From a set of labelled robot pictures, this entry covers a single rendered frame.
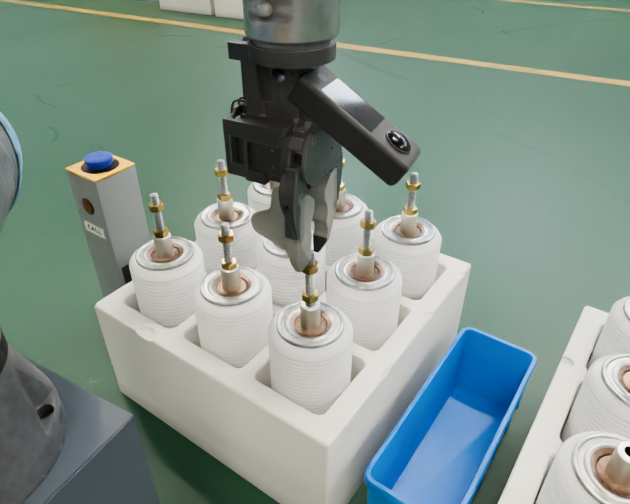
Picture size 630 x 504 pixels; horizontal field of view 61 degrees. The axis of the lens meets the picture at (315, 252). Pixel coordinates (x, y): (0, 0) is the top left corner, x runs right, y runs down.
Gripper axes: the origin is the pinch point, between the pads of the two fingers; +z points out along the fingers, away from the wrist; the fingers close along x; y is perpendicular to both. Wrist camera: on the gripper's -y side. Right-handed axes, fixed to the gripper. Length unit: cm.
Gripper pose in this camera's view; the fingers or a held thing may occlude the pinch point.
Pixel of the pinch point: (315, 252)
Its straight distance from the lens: 53.2
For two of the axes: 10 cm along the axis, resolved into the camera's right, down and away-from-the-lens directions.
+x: -4.6, 5.1, -7.3
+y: -8.9, -2.6, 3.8
